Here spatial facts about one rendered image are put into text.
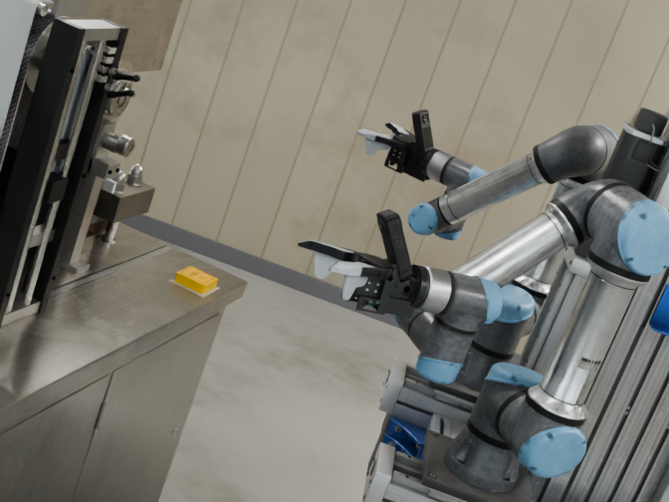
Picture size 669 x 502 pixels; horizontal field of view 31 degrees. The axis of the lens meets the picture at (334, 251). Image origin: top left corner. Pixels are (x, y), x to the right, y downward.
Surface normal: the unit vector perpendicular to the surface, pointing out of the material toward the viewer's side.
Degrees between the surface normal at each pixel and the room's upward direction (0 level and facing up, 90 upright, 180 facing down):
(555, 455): 98
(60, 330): 0
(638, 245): 83
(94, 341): 0
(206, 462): 0
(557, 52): 90
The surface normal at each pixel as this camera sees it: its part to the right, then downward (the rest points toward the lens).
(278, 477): 0.33, -0.90
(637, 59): -0.11, 0.27
